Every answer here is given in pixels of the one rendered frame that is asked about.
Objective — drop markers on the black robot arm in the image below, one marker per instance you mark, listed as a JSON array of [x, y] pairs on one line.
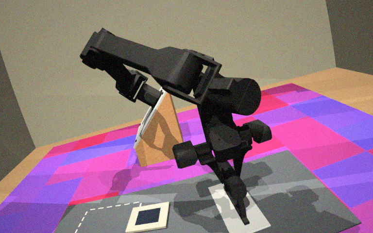
[[178, 72]]

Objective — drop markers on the cream square tile with dark blue centre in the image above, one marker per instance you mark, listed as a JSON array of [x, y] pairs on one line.
[[150, 217]]

